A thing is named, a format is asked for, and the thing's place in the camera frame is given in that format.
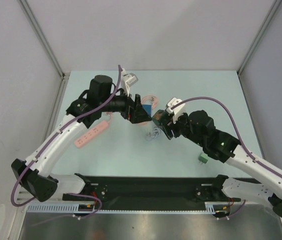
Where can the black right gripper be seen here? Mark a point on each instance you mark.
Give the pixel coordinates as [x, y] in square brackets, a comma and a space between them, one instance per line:
[170, 126]

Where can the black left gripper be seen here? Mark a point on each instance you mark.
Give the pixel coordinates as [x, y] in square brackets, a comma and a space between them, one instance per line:
[134, 112]

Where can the dark green cube adapter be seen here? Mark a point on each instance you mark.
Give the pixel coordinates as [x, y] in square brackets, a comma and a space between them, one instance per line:
[160, 118]

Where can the round blue power strip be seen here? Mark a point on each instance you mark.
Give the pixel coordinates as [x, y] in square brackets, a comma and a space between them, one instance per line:
[152, 132]

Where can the green plug adapter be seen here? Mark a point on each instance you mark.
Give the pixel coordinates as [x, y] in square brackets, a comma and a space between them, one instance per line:
[203, 158]

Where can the blue cube socket adapter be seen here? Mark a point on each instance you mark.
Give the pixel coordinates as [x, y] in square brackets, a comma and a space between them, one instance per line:
[148, 109]

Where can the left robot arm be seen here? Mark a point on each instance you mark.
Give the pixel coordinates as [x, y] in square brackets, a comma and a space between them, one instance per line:
[34, 173]

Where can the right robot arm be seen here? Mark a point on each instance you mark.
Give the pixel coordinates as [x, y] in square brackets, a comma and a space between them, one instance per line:
[199, 128]

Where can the round pink power strip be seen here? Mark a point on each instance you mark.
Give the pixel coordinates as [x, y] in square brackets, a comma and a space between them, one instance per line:
[143, 123]

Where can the long pink power strip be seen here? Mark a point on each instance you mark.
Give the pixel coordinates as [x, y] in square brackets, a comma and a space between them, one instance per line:
[92, 134]

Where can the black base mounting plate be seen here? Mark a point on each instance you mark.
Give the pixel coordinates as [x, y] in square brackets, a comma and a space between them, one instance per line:
[118, 193]

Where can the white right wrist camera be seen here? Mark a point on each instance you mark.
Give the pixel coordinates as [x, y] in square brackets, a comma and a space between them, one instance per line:
[176, 108]

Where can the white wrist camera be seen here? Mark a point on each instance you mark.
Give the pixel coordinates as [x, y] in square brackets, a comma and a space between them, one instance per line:
[176, 108]
[127, 81]

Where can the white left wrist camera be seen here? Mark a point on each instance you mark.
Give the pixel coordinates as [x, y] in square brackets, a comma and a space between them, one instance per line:
[127, 81]

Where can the left aluminium side rail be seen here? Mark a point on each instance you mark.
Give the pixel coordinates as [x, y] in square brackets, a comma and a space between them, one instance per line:
[56, 106]

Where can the aluminium front frame rail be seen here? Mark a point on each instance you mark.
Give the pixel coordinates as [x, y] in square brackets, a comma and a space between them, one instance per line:
[23, 196]

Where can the left aluminium frame post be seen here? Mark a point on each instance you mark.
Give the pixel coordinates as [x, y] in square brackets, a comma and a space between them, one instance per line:
[30, 16]

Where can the aluminium frame post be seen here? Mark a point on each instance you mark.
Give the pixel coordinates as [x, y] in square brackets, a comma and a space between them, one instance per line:
[30, 16]
[260, 34]

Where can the right aluminium frame post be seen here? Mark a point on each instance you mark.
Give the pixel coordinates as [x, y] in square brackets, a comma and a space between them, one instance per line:
[260, 34]

